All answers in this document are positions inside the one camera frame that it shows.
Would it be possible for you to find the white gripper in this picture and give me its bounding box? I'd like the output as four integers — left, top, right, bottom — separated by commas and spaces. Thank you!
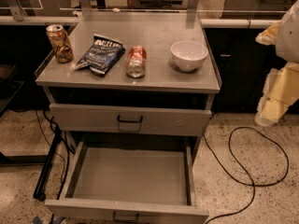
255, 0, 299, 127

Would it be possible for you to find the red coke can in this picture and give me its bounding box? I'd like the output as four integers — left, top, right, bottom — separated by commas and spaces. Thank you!
126, 46, 147, 78

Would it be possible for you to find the grey drawer cabinet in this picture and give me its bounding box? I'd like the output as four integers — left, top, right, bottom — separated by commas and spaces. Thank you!
35, 10, 222, 224

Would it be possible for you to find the open middle drawer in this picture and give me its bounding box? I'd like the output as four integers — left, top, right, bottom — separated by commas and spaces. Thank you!
46, 143, 209, 224

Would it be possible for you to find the closed upper drawer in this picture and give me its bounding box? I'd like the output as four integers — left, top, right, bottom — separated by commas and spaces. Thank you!
50, 104, 211, 136

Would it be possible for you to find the gold soda can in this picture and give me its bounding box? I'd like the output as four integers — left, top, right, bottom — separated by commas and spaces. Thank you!
46, 24, 73, 63

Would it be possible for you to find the white bowl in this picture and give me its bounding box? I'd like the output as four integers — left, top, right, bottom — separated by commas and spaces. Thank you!
170, 40, 208, 72

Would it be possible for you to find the blue chip bag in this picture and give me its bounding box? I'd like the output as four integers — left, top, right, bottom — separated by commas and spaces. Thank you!
75, 34, 125, 76

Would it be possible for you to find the black floor cable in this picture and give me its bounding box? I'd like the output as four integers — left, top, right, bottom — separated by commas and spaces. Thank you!
202, 126, 290, 224

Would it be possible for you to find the black upper drawer handle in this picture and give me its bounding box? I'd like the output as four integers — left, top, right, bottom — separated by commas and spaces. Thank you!
117, 115, 143, 123

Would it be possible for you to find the black open drawer handle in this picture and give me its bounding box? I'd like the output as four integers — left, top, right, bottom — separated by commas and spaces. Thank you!
112, 211, 139, 224

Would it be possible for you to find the white rail behind cabinet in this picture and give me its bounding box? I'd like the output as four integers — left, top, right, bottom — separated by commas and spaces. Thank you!
0, 16, 277, 29

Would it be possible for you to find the black cables left of cabinet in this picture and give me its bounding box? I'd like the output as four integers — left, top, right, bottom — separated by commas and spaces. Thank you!
32, 109, 76, 224

